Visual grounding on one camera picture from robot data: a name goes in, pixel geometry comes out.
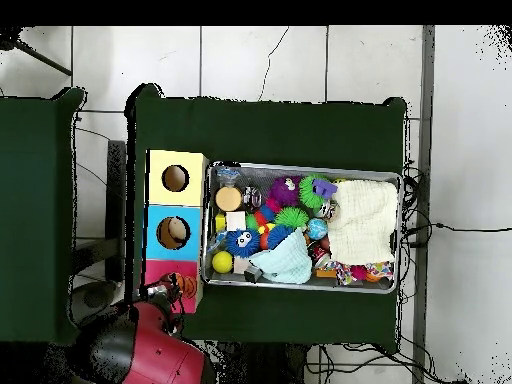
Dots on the red black packet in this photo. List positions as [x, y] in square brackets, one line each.
[318, 256]

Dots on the orange tiger striped toy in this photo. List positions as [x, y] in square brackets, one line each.
[184, 285]

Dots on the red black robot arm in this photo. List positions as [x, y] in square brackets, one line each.
[144, 348]

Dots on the clear mesh bin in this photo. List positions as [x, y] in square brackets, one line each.
[210, 276]

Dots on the wooden box with three holes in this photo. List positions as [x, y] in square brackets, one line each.
[157, 234]

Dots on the black silver round toy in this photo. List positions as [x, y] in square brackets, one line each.
[253, 197]

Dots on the round wooden disc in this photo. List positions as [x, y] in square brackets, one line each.
[228, 198]

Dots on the blue fuzzy ball with eyes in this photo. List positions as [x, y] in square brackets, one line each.
[242, 242]

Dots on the purple spiky ball with eyes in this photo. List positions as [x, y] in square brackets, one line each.
[284, 192]

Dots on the small green spiky ball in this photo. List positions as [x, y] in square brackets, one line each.
[291, 218]

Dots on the yellow block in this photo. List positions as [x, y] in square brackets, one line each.
[220, 222]

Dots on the clear crumpled plastic packet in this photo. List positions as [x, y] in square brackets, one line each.
[230, 172]

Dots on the large green spiky ball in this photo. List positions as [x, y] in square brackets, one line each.
[308, 194]

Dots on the mint green knit cloth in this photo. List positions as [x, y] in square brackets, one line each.
[284, 260]

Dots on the yellow ball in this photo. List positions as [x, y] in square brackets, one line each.
[222, 262]

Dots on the blue globe ball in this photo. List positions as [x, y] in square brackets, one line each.
[317, 229]

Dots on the purple plastic block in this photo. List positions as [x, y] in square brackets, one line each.
[324, 189]

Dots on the cream waffle cloth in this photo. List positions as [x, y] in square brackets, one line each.
[364, 220]

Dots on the green cloth side table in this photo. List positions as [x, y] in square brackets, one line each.
[36, 216]

